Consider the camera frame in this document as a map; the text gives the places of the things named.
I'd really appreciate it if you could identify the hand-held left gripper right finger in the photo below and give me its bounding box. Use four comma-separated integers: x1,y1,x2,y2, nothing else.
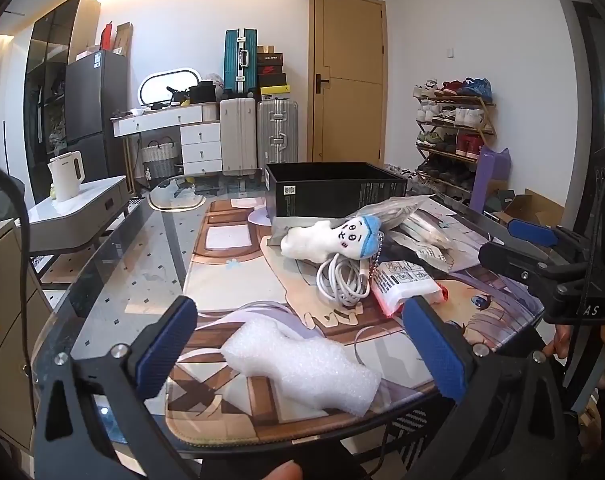
401,296,583,480

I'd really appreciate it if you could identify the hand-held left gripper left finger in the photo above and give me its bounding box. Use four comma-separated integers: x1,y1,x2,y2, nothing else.
32,296,199,480

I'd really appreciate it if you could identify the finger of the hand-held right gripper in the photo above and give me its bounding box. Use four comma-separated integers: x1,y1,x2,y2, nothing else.
507,219,590,257
478,242,585,288

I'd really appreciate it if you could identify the white foam wrap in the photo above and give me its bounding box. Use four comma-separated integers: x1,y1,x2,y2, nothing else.
221,317,383,417

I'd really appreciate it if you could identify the white plush toy blue hat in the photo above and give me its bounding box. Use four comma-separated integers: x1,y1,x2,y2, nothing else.
281,214,383,262

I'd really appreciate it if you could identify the black cardboard box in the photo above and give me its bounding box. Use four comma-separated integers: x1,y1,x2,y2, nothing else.
264,161,408,221

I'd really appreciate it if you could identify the person's right hand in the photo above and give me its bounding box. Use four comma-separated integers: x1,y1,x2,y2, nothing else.
542,322,605,391

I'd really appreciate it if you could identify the person's left hand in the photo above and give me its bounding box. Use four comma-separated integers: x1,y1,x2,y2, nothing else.
252,460,303,480

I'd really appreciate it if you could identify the open cardboard box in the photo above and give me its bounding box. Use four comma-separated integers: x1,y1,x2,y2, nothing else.
492,189,565,228

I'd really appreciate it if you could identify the white packet with pink edge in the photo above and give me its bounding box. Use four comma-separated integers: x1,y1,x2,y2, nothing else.
371,261,448,317

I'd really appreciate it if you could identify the printed desk mat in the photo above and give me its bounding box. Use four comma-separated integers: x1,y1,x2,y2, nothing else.
165,197,545,448

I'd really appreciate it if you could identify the wooden shoe rack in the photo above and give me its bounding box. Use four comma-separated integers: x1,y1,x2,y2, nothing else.
413,77,497,201

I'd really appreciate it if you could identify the shoe rack with shoes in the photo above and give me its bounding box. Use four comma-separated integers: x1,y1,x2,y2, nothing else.
413,77,494,196

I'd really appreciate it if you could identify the grey side table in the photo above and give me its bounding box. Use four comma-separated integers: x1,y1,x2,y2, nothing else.
26,175,129,256

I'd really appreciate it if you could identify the beige cabinet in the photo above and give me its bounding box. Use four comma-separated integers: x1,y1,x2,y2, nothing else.
0,220,70,421

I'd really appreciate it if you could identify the woven basket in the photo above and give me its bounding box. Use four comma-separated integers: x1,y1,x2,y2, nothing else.
141,137,178,178

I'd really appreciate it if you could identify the white electric kettle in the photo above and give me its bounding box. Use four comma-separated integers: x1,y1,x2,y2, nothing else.
47,151,86,202

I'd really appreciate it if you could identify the white vanity desk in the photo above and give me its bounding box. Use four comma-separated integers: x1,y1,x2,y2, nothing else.
110,102,223,178

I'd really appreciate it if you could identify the beige suitcase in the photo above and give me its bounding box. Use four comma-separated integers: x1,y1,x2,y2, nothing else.
219,97,257,177

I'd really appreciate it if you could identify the silver suitcase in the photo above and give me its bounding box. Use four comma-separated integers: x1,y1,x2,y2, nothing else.
256,100,300,173

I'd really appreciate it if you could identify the wooden door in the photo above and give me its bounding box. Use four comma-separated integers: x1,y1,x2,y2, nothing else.
307,0,387,166

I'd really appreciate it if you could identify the black bag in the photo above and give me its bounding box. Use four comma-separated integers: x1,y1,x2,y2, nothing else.
188,81,217,105

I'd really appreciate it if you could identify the dark grey fridge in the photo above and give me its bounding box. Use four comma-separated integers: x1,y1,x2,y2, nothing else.
65,50,129,181

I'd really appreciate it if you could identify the oval mirror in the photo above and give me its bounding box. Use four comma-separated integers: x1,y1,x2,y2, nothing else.
138,66,202,108

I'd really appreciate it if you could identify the stack of shoe boxes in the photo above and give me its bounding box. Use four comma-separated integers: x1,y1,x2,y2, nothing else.
256,44,288,102

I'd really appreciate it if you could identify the teal suitcase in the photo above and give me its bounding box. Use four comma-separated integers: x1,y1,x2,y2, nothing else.
224,28,260,96

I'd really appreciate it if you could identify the black glass cabinet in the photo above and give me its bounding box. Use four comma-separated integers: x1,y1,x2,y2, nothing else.
23,0,102,206

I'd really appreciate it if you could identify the brown cardboard carton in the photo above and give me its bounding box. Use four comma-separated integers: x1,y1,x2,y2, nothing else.
113,22,133,58

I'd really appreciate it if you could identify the clear bag of white cord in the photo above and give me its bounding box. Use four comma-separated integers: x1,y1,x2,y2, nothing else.
397,210,455,273

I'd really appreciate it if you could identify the white coiled cable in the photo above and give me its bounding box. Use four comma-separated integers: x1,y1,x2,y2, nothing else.
315,252,378,310

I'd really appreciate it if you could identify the black cable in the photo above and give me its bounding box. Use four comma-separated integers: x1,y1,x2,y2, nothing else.
0,158,33,281

